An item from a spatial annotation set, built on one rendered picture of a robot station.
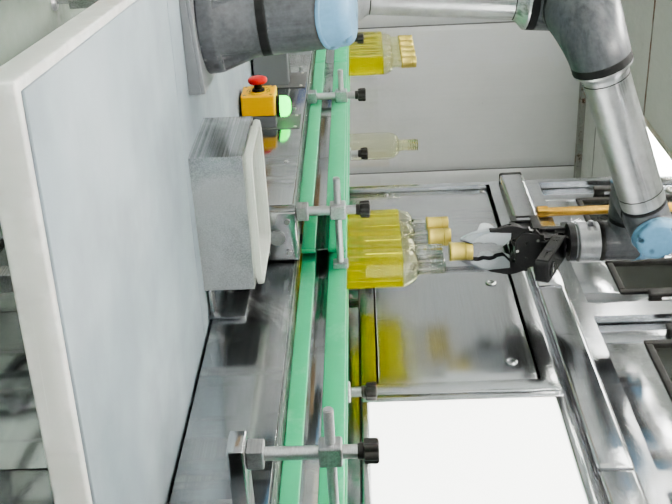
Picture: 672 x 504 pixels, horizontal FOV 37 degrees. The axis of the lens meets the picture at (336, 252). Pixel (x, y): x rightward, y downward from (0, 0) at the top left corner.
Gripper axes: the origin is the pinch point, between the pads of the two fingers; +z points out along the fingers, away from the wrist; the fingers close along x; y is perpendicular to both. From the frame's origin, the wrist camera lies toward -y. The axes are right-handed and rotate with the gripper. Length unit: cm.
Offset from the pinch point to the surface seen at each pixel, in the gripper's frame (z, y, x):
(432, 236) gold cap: 6.3, 4.3, 1.2
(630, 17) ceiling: -155, 476, -78
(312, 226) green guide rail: 28.7, 0.1, 6.2
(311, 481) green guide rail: 27, -68, 3
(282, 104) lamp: 35.0, 29.1, 20.3
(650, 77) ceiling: -155, 420, -101
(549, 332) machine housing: -14.6, -6.5, -14.3
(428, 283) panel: 6.7, 10.8, -12.6
